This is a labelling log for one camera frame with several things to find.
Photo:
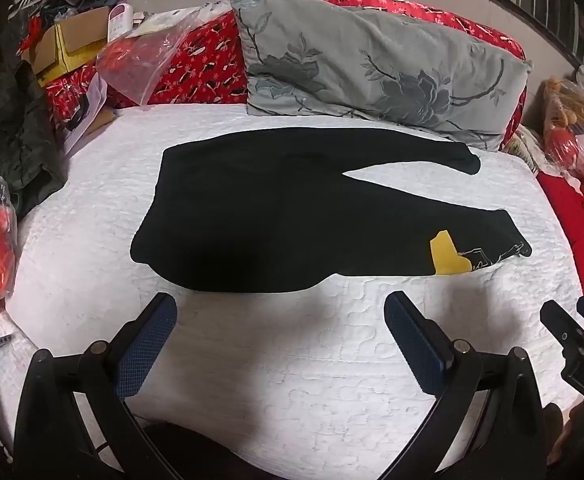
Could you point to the red cushion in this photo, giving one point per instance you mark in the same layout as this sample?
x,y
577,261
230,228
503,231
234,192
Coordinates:
x,y
566,220

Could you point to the red printed quilt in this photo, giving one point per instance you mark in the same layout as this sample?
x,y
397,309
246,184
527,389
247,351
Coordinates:
x,y
212,60

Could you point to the white patterned cloth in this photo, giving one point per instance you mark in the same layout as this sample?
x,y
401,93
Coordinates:
x,y
207,10

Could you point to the white quilted bed cover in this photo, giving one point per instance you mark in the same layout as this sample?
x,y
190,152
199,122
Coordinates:
x,y
292,360

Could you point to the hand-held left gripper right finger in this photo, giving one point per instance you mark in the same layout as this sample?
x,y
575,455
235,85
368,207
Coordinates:
x,y
416,345

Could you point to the grey floral pillow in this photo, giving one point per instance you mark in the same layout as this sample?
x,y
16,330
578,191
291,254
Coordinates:
x,y
371,60

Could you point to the dark green jacket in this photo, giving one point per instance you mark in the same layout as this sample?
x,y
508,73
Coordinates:
x,y
12,130

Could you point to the cardboard box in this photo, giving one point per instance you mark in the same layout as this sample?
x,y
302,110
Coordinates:
x,y
67,45

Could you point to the clear plastic bag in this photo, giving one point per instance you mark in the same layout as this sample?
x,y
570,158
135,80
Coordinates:
x,y
142,65

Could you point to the black pants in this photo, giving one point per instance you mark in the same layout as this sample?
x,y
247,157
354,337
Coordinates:
x,y
272,210

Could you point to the white paper bag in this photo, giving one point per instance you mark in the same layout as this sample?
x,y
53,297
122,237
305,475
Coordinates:
x,y
89,130

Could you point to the white and pink bottle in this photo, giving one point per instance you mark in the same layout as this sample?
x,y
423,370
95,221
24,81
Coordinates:
x,y
119,20

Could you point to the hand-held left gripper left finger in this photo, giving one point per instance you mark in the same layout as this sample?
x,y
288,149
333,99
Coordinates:
x,y
147,345

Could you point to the stuffed toy in plastic bag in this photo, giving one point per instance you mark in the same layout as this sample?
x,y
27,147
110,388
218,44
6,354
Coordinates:
x,y
566,135

